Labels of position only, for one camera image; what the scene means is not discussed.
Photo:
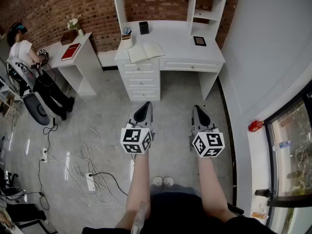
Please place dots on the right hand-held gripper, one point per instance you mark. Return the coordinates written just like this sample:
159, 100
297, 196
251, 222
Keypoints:
207, 144

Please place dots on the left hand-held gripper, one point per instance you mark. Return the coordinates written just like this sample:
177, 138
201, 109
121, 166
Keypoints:
135, 140

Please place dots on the white notebook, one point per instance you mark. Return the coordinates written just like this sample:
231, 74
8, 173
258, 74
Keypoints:
139, 53

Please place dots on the person's left forearm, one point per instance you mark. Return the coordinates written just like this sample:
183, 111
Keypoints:
137, 179

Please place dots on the person's right forearm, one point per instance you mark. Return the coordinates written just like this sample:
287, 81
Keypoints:
209, 179

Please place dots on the red hardcover book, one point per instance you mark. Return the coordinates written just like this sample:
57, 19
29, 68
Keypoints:
70, 52

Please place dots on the small white desk drawer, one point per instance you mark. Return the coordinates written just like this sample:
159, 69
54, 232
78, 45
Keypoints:
140, 68
143, 94
142, 82

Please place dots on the red drink bottle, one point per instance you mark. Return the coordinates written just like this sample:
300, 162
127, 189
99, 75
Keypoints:
255, 126

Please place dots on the wide white desk drawer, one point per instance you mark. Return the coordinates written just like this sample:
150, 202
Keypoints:
191, 66

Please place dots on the person's left white shoe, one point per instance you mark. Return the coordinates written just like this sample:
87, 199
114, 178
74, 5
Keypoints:
157, 182

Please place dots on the person's white shoe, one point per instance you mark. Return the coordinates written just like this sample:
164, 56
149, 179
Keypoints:
168, 182
157, 182

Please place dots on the person's right white shoe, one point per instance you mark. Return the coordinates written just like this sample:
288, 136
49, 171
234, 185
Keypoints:
168, 182

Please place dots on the person's blue jeans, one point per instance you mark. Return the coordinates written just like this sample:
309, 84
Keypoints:
175, 191

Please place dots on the white desk organiser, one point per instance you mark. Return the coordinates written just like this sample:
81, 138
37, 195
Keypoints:
127, 43

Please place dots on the black framed window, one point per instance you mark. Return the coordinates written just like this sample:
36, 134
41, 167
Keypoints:
270, 155

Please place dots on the small white side desk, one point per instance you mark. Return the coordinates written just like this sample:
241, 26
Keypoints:
80, 64

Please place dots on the clear water bottle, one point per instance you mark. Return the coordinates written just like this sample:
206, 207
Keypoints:
282, 145

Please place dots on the black square box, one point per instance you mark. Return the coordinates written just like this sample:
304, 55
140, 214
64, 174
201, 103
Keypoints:
144, 28

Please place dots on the white desk with hutch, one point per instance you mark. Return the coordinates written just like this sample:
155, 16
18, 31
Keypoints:
175, 33

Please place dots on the black flask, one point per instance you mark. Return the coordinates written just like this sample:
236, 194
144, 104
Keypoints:
263, 192

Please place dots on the person's black top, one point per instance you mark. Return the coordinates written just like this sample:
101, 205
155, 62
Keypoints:
175, 213

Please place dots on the pale green vase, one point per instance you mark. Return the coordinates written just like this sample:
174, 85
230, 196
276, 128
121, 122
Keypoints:
80, 33

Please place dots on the grey office chair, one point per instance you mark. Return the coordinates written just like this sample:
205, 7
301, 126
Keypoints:
36, 108

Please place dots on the brown wooden box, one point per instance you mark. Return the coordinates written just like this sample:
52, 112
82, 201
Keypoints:
68, 37

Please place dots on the orange drink bottle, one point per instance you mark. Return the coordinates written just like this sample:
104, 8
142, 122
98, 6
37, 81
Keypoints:
258, 215

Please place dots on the white flower bouquet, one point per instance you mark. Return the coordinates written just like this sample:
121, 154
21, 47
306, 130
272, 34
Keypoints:
73, 23

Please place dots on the light wooden shelf unit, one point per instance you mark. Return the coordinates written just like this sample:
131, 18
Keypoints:
9, 106

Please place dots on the grey round stool seat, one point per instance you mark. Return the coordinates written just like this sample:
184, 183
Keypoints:
12, 192

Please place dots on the black picture frame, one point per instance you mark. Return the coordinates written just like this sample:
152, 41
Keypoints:
200, 41

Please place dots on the black metal chair frame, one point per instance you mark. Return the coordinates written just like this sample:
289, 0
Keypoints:
36, 228

